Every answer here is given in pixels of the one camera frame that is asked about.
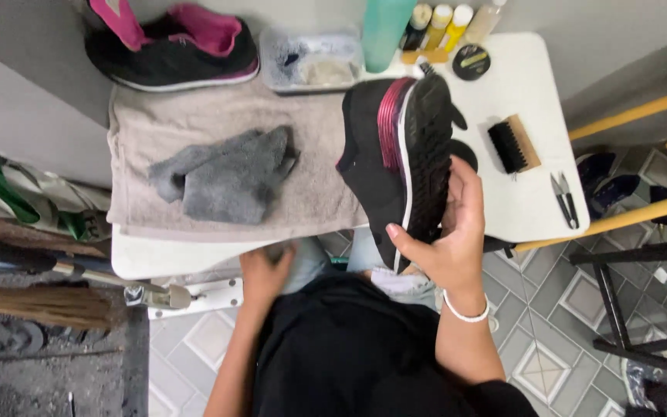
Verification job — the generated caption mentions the person's left hand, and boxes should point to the person's left hand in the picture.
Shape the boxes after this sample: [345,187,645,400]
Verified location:
[239,242,296,308]

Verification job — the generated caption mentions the person's right hand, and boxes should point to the person's right hand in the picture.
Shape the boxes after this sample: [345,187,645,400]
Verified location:
[386,155,486,297]

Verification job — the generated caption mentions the black sneaker with magenta heel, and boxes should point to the black sneaker with magenta heel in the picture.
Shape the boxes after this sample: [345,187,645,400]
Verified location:
[336,63,469,274]

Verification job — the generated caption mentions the round black tin lid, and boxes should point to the round black tin lid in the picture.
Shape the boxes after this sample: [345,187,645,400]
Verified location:
[449,139,479,173]

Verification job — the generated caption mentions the person's blue jeans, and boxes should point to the person's blue jeans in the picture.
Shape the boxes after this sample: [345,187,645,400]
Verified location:
[276,227,445,312]

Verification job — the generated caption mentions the grey microfibre cloth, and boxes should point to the grey microfibre cloth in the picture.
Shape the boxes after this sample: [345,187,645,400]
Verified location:
[148,125,301,225]

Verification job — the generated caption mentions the wooden brush with black bristles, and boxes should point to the wooden brush with black bristles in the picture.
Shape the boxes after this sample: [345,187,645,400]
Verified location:
[488,114,542,175]

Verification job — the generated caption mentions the beige towel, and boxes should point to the beige towel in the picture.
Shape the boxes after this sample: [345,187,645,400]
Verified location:
[107,77,369,243]

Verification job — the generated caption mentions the black thread snips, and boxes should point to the black thread snips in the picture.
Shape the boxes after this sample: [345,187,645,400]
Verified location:
[550,172,580,230]

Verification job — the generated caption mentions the person's black shirt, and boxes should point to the person's black shirt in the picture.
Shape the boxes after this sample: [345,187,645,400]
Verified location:
[251,272,540,417]

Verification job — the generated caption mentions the white folding table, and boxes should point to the white folding table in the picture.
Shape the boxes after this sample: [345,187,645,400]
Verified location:
[111,32,591,320]

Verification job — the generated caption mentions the dark blue shoes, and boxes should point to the dark blue shoes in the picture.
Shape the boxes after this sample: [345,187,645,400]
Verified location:
[576,152,641,220]

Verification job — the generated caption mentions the yellow wooden pole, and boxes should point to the yellow wooden pole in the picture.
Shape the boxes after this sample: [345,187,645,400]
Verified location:
[513,188,667,253]
[568,88,667,142]

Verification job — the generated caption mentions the round black polish tin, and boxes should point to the round black polish tin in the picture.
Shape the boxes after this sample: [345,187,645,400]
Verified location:
[452,44,492,81]

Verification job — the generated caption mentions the small wooden brush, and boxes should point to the small wooden brush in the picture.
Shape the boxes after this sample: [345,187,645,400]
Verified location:
[401,49,450,65]

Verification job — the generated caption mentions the black metal stool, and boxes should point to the black metal stool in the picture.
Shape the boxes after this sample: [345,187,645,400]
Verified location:
[569,239,667,380]

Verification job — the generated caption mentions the yellow bottle with white cap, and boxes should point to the yellow bottle with white cap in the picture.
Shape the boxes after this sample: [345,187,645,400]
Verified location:
[422,5,454,53]
[440,4,474,54]

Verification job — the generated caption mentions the straw broom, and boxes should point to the straw broom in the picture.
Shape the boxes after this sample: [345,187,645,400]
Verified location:
[0,282,115,331]

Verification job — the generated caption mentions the black bottle with cream cap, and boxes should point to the black bottle with cream cap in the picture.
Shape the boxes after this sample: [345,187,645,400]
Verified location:
[399,3,433,53]

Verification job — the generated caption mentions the clear plastic tray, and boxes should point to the clear plastic tray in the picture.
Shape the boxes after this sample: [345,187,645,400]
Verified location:
[259,27,365,95]

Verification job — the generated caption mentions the clear bottle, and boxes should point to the clear bottle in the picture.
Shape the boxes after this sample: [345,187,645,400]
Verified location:
[464,0,508,46]

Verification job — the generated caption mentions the teal bottle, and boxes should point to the teal bottle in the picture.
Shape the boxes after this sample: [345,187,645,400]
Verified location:
[361,0,418,74]

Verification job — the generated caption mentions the black and pink sneaker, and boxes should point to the black and pink sneaker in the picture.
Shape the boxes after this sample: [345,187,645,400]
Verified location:
[84,0,260,93]

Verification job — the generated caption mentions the green and white bag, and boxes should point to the green and white bag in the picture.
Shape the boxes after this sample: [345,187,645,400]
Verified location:
[0,142,112,243]

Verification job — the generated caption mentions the white bracelet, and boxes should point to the white bracelet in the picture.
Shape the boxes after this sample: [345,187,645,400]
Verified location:
[442,289,491,323]

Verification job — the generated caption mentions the metal-handled tool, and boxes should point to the metal-handled tool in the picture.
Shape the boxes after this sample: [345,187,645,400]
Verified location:
[0,234,193,310]

